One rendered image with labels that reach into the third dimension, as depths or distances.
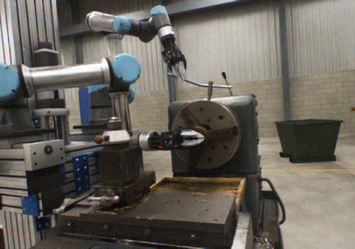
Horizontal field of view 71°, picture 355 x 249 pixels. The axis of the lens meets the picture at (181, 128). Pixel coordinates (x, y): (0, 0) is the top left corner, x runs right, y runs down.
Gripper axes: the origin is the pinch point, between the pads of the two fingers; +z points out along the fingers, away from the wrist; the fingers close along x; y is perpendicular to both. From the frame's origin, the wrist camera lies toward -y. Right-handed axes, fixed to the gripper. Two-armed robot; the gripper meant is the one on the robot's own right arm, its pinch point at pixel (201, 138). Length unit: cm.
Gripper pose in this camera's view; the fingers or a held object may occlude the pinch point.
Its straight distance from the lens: 96.4
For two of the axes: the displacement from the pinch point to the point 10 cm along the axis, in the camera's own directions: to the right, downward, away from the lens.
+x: -0.8, -10.0, -0.5
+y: -3.5, 0.8, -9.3
